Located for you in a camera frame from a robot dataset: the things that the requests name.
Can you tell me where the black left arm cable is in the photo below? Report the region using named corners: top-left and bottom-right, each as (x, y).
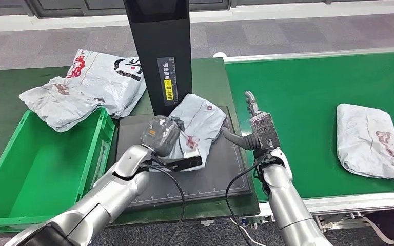
top-left (149, 165), bottom-right (186, 246)

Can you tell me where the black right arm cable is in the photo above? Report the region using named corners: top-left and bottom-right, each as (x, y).
top-left (225, 159), bottom-right (269, 246)

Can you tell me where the green plastic crate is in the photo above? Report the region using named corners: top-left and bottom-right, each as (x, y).
top-left (0, 107), bottom-right (115, 233)

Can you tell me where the green conveyor belt aluminium frame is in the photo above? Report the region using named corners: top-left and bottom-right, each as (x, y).
top-left (223, 46), bottom-right (394, 218)

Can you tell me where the black scanner machine with tower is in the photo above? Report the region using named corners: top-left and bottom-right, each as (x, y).
top-left (115, 0), bottom-right (253, 211)

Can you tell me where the ruler label sticker yellow patch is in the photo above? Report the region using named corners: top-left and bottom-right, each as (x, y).
top-left (156, 57), bottom-right (179, 106)

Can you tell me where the large white parcel black print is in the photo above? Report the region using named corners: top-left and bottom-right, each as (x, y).
top-left (66, 49), bottom-right (147, 119)

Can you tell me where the dark grey cabinet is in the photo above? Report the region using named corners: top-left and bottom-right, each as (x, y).
top-left (27, 0), bottom-right (232, 17)

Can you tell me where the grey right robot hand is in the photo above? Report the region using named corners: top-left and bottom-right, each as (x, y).
top-left (221, 90), bottom-right (262, 152)

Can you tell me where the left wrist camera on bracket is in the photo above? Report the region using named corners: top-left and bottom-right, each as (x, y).
top-left (142, 149), bottom-right (204, 172)

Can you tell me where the white cable on floor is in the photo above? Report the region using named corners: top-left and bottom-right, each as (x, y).
top-left (230, 217), bottom-right (266, 246)

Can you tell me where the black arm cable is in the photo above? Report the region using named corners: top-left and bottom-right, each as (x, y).
top-left (225, 159), bottom-right (269, 246)
top-left (149, 165), bottom-right (186, 246)

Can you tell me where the white parcel bag red print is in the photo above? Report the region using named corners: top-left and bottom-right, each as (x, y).
top-left (336, 103), bottom-right (394, 186)
top-left (156, 93), bottom-right (227, 171)
top-left (18, 76), bottom-right (106, 132)

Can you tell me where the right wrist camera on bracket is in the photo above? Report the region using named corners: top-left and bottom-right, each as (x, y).
top-left (249, 112), bottom-right (281, 152)

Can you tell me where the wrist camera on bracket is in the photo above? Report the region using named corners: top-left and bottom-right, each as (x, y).
top-left (249, 112), bottom-right (281, 152)
top-left (142, 149), bottom-right (204, 172)

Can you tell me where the grey metal conveyor bracket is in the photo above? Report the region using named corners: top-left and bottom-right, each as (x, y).
top-left (316, 214), bottom-right (341, 232)

